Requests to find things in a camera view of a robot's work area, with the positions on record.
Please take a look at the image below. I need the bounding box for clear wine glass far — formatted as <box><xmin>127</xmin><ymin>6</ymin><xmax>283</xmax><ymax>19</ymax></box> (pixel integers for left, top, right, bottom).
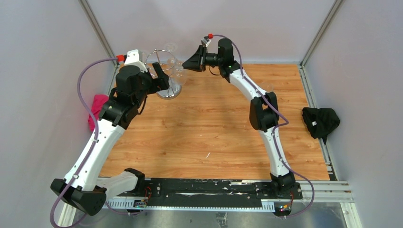
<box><xmin>138</xmin><ymin>50</ymin><xmax>150</xmax><ymax>64</ymax></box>

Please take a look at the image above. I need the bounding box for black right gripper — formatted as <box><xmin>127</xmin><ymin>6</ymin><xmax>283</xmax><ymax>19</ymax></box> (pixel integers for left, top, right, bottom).
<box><xmin>182</xmin><ymin>45</ymin><xmax>223</xmax><ymax>72</ymax></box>

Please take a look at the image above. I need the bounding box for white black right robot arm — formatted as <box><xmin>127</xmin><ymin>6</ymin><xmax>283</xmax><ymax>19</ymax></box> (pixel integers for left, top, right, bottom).
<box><xmin>182</xmin><ymin>34</ymin><xmax>298</xmax><ymax>199</ymax></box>

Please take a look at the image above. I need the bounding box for patterned clear wine glass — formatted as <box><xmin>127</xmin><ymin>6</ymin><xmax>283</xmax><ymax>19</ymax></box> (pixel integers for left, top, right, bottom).
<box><xmin>259</xmin><ymin>81</ymin><xmax>274</xmax><ymax>93</ymax></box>

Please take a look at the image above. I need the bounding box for aluminium corner frame post right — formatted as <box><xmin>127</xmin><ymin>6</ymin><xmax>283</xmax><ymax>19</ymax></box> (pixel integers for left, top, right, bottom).
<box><xmin>299</xmin><ymin>0</ymin><xmax>344</xmax><ymax>67</ymax></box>

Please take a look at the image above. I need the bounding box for black cloth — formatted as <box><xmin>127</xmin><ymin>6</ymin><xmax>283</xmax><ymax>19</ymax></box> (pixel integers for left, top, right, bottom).
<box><xmin>302</xmin><ymin>107</ymin><xmax>340</xmax><ymax>139</ymax></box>

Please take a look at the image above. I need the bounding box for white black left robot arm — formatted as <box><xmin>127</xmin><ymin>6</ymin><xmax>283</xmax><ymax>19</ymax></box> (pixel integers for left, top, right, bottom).
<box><xmin>51</xmin><ymin>62</ymin><xmax>169</xmax><ymax>216</ymax></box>

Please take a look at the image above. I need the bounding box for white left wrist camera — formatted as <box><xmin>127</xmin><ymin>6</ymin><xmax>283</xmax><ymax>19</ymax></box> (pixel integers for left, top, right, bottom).
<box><xmin>124</xmin><ymin>49</ymin><xmax>148</xmax><ymax>73</ymax></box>

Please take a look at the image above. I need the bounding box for clear wine glass front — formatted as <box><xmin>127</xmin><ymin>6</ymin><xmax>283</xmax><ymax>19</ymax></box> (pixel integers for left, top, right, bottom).
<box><xmin>173</xmin><ymin>60</ymin><xmax>188</xmax><ymax>86</ymax></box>

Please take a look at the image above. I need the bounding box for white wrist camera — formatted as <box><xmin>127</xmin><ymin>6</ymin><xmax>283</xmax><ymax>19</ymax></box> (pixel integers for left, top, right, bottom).
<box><xmin>124</xmin><ymin>49</ymin><xmax>148</xmax><ymax>73</ymax></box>
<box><xmin>201</xmin><ymin>34</ymin><xmax>213</xmax><ymax>48</ymax></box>

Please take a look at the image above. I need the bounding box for aluminium corner frame post left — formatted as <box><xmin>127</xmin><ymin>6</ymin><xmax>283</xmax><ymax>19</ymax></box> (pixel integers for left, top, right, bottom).
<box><xmin>78</xmin><ymin>0</ymin><xmax>115</xmax><ymax>57</ymax></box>

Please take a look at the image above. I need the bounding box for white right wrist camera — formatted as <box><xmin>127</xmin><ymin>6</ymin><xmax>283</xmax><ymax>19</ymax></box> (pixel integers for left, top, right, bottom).
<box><xmin>201</xmin><ymin>34</ymin><xmax>213</xmax><ymax>48</ymax></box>

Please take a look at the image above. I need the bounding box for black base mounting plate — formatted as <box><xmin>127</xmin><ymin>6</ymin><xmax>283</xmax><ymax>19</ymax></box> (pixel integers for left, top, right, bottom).
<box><xmin>125</xmin><ymin>178</ymin><xmax>304</xmax><ymax>209</ymax></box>

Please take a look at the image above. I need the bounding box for clear wine glass back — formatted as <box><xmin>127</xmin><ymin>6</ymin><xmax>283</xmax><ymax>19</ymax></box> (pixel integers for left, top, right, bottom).
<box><xmin>164</xmin><ymin>42</ymin><xmax>178</xmax><ymax>67</ymax></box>

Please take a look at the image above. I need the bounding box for pink cloth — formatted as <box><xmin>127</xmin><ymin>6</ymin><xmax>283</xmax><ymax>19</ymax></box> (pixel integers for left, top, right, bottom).
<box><xmin>87</xmin><ymin>94</ymin><xmax>109</xmax><ymax>132</ymax></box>

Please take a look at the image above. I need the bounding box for aluminium corner frame post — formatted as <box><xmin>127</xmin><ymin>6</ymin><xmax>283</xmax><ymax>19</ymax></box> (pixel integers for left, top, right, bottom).
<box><xmin>299</xmin><ymin>0</ymin><xmax>344</xmax><ymax>67</ymax></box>
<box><xmin>78</xmin><ymin>0</ymin><xmax>115</xmax><ymax>57</ymax></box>

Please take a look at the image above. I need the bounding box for chrome wine glass rack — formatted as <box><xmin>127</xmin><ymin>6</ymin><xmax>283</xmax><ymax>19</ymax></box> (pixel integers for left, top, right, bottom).
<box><xmin>145</xmin><ymin>49</ymin><xmax>182</xmax><ymax>100</ymax></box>

